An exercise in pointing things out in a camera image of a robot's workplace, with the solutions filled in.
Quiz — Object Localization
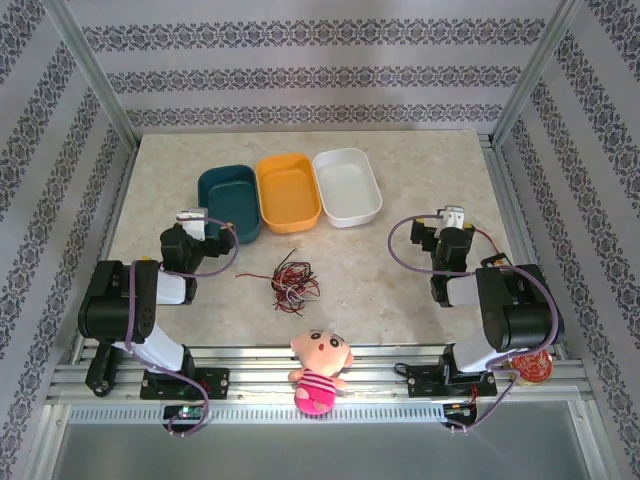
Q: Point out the thin red cable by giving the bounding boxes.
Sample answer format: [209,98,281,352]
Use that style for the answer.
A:
[272,297,307,319]

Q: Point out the teal plastic bin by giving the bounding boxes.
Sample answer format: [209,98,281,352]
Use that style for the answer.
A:
[197,163,262,245]

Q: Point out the orange plastic bin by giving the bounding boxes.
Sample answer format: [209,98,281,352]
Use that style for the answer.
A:
[254,152,323,235]

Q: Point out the white plastic bin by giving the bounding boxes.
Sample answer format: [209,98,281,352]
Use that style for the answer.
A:
[312,147,385,229]

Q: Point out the red gold round tin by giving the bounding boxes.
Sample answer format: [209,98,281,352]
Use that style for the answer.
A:
[502,349,554,387]

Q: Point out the pink plush doll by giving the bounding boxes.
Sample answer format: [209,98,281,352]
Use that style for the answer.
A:
[288,327,357,417]

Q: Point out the small controller board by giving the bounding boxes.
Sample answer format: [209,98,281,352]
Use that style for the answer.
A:
[443,402,480,420]
[162,404,207,422]

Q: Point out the grey metal panel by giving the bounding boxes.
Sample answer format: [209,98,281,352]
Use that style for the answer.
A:
[49,422,594,480]

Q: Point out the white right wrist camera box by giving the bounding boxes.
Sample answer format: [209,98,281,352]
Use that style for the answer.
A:
[439,204,466,229]

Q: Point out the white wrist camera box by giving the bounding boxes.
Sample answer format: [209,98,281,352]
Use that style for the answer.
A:
[177,207,209,241]
[439,204,466,229]

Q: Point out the red black lead wire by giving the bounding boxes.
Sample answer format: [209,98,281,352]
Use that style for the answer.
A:
[472,227,504,259]

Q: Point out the purple sheathed robot cable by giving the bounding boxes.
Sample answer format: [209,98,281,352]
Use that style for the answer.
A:
[388,213,561,437]
[122,215,240,437]

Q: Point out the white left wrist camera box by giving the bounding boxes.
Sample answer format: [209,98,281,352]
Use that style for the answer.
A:
[177,207,209,241]

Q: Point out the aluminium side rail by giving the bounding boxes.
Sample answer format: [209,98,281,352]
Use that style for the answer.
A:
[62,144,141,364]
[478,133,571,361]

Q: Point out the aluminium extrusion rail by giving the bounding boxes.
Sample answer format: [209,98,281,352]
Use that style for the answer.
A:
[47,343,586,405]

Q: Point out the aluminium corner post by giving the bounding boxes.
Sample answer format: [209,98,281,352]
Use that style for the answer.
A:
[492,0,584,146]
[42,0,141,149]

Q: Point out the white slotted cable duct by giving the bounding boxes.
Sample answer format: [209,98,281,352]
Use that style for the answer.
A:
[67,403,447,426]

